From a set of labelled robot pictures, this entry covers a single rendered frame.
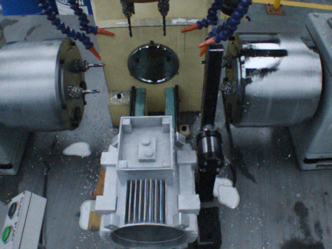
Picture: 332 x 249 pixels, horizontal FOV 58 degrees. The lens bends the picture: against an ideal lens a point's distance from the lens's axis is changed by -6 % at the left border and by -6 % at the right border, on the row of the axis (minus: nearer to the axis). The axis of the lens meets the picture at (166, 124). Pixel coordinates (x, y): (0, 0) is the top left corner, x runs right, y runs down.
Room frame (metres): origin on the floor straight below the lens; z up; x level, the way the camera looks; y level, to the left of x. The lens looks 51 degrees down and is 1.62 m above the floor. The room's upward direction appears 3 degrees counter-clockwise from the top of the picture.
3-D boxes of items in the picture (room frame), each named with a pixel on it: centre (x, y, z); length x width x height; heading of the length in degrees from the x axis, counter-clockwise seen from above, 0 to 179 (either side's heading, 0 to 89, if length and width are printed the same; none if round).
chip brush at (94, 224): (0.40, 0.19, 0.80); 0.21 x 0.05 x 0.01; 177
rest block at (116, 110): (0.68, 0.14, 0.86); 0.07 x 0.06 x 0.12; 88
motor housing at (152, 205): (0.30, 0.04, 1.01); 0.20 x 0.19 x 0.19; 178
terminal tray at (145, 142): (0.34, 0.04, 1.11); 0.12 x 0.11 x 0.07; 178
